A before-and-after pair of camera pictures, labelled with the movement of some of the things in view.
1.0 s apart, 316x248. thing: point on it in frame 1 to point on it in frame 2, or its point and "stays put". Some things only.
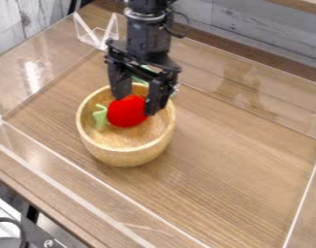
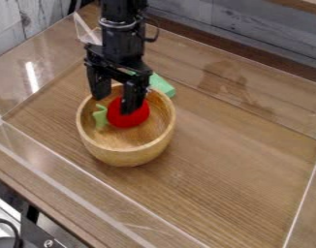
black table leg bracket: x=33 y=236 stays put
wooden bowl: x=123 y=146 stays put
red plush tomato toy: x=127 y=110 stays put
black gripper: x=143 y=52 to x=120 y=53
